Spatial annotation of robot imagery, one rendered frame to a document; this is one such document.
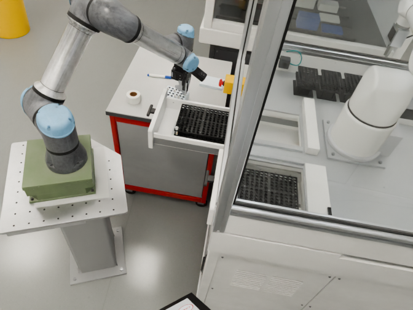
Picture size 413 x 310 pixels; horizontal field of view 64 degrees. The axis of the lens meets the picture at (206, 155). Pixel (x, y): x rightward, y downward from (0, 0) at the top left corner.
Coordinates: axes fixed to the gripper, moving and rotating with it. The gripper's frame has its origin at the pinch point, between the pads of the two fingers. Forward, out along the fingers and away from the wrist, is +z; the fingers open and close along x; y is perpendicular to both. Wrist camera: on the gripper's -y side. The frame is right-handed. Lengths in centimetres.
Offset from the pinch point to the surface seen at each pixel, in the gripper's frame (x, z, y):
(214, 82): -20.4, 3.8, -9.4
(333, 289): 66, 17, -89
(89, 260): 75, 66, 21
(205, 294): 76, 45, -42
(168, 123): 27.2, -2.3, -1.8
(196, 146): 37.9, -5.2, -19.4
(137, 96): 12.3, 1.3, 21.5
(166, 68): -21.9, 5.4, 20.4
